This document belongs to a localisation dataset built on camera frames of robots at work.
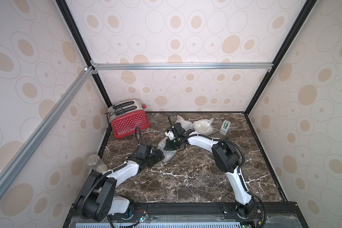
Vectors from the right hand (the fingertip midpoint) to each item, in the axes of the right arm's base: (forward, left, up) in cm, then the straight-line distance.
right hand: (169, 147), depth 97 cm
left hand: (-9, +1, +4) cm, 10 cm away
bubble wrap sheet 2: (+17, -24, +3) cm, 29 cm away
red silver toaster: (+12, +29, +17) cm, 36 cm away
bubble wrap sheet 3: (+16, -11, +5) cm, 20 cm away
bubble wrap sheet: (-8, 0, +4) cm, 9 cm away
